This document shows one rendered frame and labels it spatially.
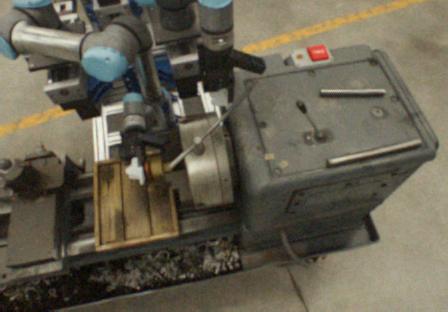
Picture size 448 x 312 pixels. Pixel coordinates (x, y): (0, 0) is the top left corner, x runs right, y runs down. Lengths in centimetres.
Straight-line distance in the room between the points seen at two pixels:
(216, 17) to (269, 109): 40
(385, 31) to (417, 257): 197
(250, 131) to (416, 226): 167
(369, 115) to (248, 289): 134
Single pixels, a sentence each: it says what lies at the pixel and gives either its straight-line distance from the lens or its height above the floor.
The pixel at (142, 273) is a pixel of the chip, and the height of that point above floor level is 58.
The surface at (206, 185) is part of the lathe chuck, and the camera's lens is 101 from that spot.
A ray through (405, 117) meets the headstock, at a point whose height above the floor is 126.
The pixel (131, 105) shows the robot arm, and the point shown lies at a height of 112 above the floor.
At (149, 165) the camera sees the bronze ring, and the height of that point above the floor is 111.
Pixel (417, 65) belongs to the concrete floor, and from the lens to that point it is 325.
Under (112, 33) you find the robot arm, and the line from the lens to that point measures 106.
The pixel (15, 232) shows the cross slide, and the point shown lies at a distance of 139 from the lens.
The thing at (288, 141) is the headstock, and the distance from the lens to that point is 99.
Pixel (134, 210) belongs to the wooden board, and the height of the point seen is 89.
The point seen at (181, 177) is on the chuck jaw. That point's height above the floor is 110.
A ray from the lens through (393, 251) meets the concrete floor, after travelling 236.
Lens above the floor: 210
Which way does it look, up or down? 60 degrees down
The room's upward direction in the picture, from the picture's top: 2 degrees counter-clockwise
